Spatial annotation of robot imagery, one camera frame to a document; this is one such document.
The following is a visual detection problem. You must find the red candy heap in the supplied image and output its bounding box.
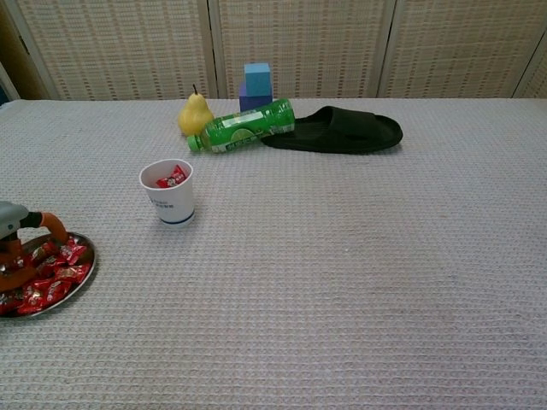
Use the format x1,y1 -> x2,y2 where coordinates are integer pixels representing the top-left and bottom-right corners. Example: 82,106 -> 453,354
0,237 -> 93,316

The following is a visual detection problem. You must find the yellow pear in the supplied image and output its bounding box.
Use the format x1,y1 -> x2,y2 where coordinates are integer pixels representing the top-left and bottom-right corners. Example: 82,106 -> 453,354
177,84 -> 215,138

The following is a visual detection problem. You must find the woven folding screen panel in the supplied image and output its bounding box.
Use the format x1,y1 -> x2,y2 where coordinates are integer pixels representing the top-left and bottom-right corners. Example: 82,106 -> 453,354
207,0 -> 397,101
8,0 -> 215,102
510,33 -> 547,101
378,0 -> 547,101

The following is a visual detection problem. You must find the purple foam cube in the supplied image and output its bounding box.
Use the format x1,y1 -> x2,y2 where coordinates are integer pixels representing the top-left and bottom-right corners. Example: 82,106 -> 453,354
238,81 -> 274,114

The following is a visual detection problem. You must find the black slipper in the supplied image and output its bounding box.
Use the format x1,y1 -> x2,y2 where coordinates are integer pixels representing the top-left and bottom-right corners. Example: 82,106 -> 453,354
260,105 -> 404,155

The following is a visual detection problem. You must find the round metal plate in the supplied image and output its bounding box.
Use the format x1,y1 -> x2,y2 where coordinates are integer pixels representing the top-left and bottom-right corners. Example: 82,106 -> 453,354
0,231 -> 96,318

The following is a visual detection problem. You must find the green plastic bottle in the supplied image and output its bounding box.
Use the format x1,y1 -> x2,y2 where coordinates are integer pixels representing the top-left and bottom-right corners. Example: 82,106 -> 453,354
186,97 -> 297,155

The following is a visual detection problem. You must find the light blue foam cube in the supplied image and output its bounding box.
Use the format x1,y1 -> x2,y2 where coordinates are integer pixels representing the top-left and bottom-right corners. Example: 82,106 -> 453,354
244,62 -> 274,99

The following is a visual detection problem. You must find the white paper cup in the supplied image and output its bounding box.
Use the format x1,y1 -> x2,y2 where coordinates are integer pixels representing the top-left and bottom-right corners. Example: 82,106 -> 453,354
138,158 -> 196,229

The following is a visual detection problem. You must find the white woven tablecloth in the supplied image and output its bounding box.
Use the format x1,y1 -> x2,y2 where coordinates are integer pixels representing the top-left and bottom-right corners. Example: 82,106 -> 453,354
0,97 -> 547,410

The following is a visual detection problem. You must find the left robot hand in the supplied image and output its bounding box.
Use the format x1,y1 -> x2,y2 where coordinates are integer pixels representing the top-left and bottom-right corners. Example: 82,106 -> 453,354
0,200 -> 70,296

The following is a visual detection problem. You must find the brown wooden board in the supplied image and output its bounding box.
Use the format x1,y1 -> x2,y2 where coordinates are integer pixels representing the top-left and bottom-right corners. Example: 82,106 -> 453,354
0,0 -> 49,103

